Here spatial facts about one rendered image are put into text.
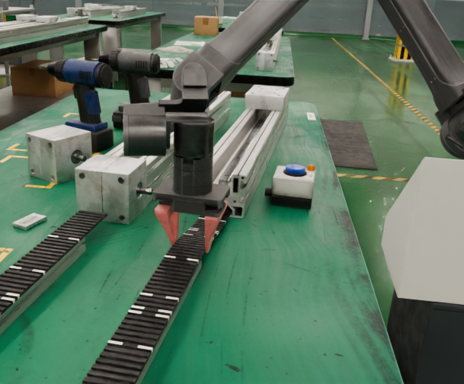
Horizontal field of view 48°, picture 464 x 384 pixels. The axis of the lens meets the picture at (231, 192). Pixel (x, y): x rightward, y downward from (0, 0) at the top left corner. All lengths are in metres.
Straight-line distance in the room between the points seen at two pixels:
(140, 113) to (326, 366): 0.41
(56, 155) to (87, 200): 0.20
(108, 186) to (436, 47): 0.59
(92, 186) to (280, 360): 0.48
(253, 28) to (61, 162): 0.52
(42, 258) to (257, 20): 0.47
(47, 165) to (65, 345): 0.57
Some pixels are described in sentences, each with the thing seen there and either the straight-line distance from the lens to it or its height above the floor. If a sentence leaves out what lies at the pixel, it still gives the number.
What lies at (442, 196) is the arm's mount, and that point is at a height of 0.94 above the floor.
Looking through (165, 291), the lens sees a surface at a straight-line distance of 0.69.
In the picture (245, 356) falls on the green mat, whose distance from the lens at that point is 0.64.
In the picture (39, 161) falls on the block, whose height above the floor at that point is 0.82.
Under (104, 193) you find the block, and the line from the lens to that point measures 0.94.
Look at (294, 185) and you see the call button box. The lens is 1.03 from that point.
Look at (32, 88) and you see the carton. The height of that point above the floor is 0.30.
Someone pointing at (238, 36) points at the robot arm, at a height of 1.11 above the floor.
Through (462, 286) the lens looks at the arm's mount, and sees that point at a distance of 0.81.
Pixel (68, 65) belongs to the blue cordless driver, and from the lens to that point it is 1.36.
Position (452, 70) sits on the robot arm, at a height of 1.08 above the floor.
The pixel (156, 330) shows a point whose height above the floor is 0.81.
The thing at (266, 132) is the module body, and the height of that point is 0.86.
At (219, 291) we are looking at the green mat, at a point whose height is 0.78.
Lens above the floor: 1.18
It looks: 21 degrees down
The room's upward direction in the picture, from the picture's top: 3 degrees clockwise
